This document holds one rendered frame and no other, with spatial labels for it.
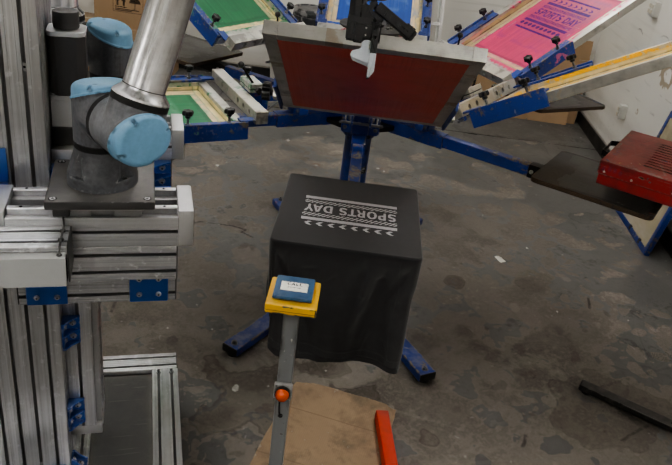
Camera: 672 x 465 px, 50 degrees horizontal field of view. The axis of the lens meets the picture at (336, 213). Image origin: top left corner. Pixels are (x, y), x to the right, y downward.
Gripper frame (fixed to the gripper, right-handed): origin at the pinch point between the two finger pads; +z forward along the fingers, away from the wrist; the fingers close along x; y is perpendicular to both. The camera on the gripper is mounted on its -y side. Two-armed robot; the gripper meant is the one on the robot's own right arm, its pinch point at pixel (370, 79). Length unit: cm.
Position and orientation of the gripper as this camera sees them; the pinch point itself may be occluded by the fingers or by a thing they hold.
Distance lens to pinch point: 174.0
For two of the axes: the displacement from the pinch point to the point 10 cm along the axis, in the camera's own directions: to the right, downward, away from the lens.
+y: -9.9, -1.3, 0.1
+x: -0.3, 1.7, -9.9
